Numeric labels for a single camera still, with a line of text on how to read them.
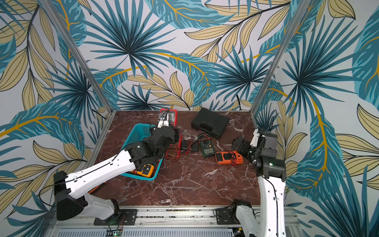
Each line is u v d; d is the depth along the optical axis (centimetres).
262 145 50
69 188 39
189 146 95
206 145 97
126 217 73
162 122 58
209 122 107
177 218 74
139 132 99
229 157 90
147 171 80
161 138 49
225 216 73
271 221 37
